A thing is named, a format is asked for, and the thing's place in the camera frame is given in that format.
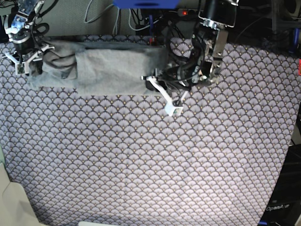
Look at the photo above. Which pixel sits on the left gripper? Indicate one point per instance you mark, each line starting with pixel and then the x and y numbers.
pixel 174 79

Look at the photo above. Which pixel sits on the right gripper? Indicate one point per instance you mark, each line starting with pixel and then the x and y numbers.
pixel 22 54

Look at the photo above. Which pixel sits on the grey T-shirt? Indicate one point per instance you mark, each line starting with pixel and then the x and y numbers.
pixel 98 68

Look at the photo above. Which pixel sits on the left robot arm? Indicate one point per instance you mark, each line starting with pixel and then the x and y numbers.
pixel 208 38

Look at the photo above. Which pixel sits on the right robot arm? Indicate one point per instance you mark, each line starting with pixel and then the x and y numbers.
pixel 21 28

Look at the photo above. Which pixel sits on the red black table clamp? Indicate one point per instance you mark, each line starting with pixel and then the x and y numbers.
pixel 152 30

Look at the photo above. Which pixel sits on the fan-patterned table cloth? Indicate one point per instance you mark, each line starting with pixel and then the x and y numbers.
pixel 121 160

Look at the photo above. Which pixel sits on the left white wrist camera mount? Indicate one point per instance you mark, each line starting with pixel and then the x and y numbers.
pixel 172 107

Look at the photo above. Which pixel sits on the white power strip red switch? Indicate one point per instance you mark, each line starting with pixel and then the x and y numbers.
pixel 187 12

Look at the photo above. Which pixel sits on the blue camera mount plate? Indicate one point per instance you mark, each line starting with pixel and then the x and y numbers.
pixel 146 4

